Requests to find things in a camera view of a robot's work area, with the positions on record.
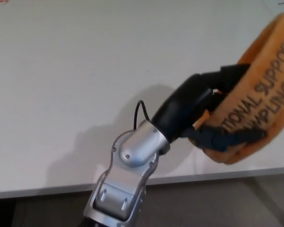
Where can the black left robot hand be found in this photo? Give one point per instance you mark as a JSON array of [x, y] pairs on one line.
[[180, 106]]

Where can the orange soft plush plate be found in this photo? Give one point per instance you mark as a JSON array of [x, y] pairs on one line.
[[258, 94]]

